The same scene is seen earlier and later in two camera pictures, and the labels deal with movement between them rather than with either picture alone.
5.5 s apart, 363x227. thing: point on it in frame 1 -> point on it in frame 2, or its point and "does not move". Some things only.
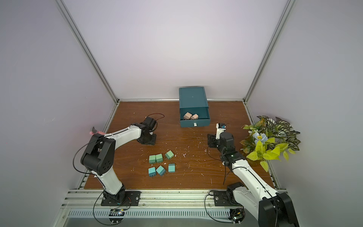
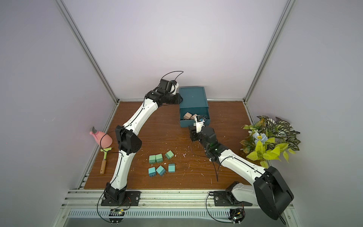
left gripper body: x=151 y=139 -> x=172 y=99
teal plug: x=152 y=171 does not move
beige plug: x=187 y=116 does not move
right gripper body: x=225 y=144 -> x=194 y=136
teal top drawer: x=203 y=119 does not move
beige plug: x=194 y=117 does not move
